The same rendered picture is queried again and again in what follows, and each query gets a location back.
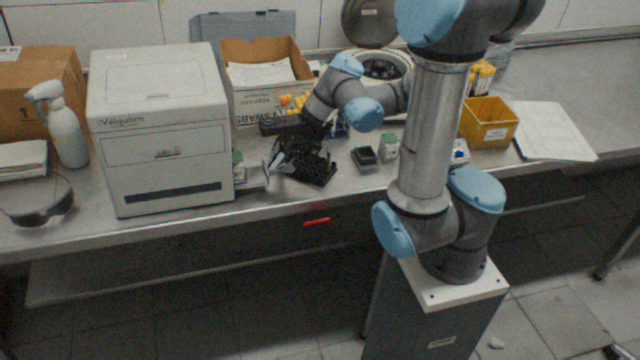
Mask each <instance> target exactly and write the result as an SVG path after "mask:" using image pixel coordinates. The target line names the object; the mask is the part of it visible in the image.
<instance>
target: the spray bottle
mask: <svg viewBox="0 0 640 360"><path fill-rule="evenodd" d="M63 93H64V89H63V86H62V84H61V82H60V81H59V80H56V79H53V80H49V81H46V82H44V83H41V84H39V85H37V86H35V87H33V88H32V89H31V90H30V91H29V92H28V93H26V94H24V95H23V98H24V100H25V102H28V103H32V102H34V104H33V106H34V110H35V112H36V114H37V115H38V117H39V118H40V119H41V120H42V126H44V127H48V128H49V131H50V134H51V139H52V140H53V143H54V145H55V148H56V151H57V153H58V156H59V158H60V161H61V163H62V165H63V166H64V167H65V168H68V169H79V168H82V167H84V166H86V165H87V163H88V162H89V160H90V156H89V153H88V150H87V147H86V140H85V138H84V135H83V132H82V129H81V126H80V123H79V120H78V118H77V116H76V115H75V113H74V112H73V111H72V110H71V109H70V108H68V107H67V106H66V105H65V104H64V100H63V98H62V97H61V95H62V94H63ZM46 101H47V104H48V106H49V107H50V110H49V113H48V116H47V117H46V116H45V114H44V112H43V110H42V104H43V103H44V102H46Z"/></svg>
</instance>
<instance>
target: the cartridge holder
mask: <svg viewBox="0 0 640 360"><path fill-rule="evenodd" d="M350 153H351V155H352V157H353V159H354V160H355V162H356V164H357V166H358V168H359V170H360V173H361V174H363V173H369V172H376V171H379V170H380V167H379V165H378V163H377V160H378V157H377V155H376V153H375V152H374V150H373V148H372V147H371V145H366V146H360V147H355V149H352V150H351V152H350Z"/></svg>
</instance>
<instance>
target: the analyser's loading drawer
mask: <svg viewBox="0 0 640 360"><path fill-rule="evenodd" d="M265 184H266V186H267V188H268V187H270V175H269V173H268V170H267V167H266V165H265V162H264V159H262V160H261V166H256V167H249V168H246V167H245V180H241V181H235V182H234V189H240V188H247V187H253V186H259V185H265Z"/></svg>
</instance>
